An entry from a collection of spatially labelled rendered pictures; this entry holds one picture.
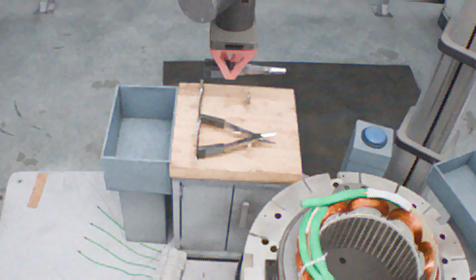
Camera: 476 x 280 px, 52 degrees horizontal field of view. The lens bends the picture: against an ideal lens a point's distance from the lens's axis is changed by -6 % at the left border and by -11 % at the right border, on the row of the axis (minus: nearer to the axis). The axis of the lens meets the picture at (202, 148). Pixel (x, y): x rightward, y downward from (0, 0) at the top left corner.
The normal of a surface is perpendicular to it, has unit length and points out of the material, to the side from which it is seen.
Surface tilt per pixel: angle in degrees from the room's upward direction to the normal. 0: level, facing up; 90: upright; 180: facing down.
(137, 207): 90
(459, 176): 0
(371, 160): 90
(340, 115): 0
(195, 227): 90
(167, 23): 0
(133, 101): 90
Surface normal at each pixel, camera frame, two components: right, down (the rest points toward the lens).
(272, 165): 0.04, -0.65
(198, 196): -0.04, 0.75
